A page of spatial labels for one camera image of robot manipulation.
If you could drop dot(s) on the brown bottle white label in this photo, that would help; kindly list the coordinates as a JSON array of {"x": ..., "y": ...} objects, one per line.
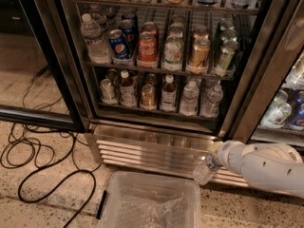
[{"x": 127, "y": 90}]

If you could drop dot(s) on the red coca cola can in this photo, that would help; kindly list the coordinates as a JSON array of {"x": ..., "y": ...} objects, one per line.
[{"x": 147, "y": 53}]

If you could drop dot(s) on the water bottle behind right column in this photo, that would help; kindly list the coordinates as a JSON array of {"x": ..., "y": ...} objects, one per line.
[{"x": 211, "y": 98}]

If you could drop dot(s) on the stainless steel fridge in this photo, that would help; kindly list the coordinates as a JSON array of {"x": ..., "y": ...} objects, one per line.
[{"x": 169, "y": 142}]

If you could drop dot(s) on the clear plastic storage bin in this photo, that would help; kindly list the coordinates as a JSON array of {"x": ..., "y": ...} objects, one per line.
[{"x": 149, "y": 182}]

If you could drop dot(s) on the clear water bottle bottom shelf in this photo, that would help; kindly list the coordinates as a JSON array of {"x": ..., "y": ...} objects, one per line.
[{"x": 189, "y": 99}]

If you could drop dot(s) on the blue can right compartment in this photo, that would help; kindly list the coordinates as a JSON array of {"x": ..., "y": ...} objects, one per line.
[{"x": 296, "y": 119}]

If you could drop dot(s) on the large water bottle middle shelf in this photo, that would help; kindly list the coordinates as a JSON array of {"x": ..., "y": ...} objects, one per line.
[{"x": 96, "y": 44}]

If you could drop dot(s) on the bubble wrap sheet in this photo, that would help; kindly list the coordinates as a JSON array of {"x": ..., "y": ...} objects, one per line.
[{"x": 151, "y": 209}]

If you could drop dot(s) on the blue pepsi can front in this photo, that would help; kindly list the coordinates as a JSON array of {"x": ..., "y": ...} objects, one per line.
[{"x": 118, "y": 44}]

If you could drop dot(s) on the silver can bottom shelf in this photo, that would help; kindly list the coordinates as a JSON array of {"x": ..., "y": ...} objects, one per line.
[{"x": 108, "y": 92}]

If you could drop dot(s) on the blue pepsi can behind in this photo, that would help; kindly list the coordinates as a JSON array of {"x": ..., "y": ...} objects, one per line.
[{"x": 128, "y": 28}]

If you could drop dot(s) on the gold orange soda can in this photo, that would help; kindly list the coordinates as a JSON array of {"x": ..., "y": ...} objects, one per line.
[{"x": 198, "y": 60}]

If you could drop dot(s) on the brown tea bottle white cap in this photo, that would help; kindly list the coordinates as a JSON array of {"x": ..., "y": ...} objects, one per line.
[{"x": 168, "y": 94}]

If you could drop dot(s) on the open glass fridge door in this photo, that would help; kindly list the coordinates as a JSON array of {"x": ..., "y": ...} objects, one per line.
[{"x": 37, "y": 84}]

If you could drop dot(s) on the white green soda can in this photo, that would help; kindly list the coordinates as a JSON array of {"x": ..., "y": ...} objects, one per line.
[{"x": 172, "y": 54}]

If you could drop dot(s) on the green silver soda can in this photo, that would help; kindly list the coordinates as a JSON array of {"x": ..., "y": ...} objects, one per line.
[{"x": 227, "y": 52}]

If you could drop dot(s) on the blue pepsi can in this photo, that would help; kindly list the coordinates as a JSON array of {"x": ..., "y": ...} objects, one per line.
[
  {"x": 128, "y": 28},
  {"x": 118, "y": 44}
]

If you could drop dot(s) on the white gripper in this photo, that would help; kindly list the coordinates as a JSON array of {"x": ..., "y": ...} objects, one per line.
[{"x": 226, "y": 157}]

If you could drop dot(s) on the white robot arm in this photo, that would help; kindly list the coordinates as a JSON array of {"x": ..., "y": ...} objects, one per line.
[{"x": 266, "y": 166}]

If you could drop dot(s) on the white green can right compartment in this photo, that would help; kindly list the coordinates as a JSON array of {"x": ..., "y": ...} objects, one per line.
[{"x": 278, "y": 111}]

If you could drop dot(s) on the gold can bottom shelf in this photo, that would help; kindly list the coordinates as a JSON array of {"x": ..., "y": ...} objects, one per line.
[{"x": 148, "y": 98}]

